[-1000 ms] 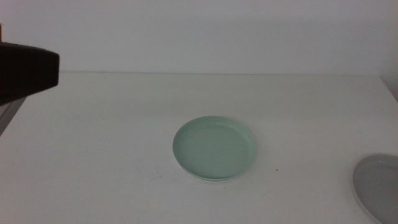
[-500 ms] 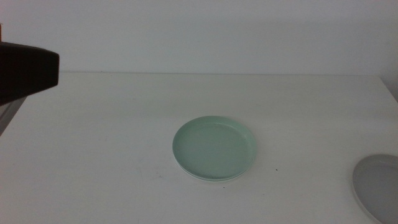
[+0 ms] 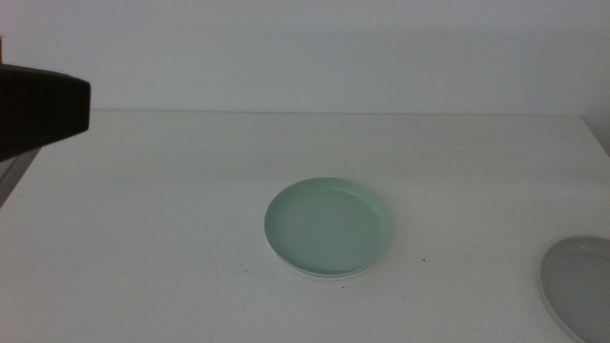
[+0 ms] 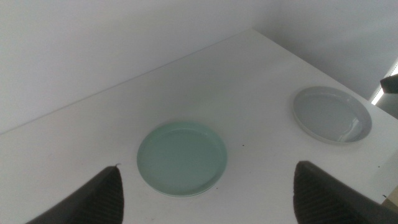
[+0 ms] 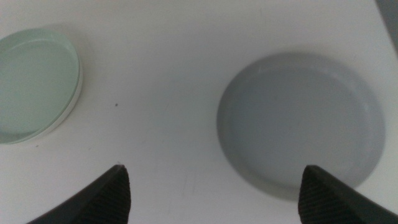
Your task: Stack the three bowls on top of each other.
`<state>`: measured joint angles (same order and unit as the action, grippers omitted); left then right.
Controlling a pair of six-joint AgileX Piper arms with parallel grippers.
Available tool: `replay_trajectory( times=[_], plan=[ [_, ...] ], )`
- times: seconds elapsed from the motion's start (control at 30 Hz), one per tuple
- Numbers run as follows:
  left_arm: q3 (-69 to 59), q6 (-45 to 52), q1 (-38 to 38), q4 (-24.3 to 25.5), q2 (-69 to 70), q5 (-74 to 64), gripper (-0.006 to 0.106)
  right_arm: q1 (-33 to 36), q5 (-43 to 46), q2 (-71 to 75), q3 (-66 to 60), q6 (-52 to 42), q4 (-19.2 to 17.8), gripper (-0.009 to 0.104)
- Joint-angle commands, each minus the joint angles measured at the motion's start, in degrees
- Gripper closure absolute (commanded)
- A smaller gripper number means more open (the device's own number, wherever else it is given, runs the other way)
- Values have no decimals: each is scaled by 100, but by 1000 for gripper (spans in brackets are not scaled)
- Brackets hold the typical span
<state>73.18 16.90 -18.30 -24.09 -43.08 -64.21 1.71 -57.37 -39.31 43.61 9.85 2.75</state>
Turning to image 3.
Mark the grey shallow bowl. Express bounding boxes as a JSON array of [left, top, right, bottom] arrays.
[[539, 236, 610, 343]]

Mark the white shallow bowl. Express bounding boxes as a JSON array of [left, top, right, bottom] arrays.
[[272, 250, 380, 281]]

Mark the pale green shallow bowl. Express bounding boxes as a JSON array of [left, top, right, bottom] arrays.
[[263, 176, 395, 278]]

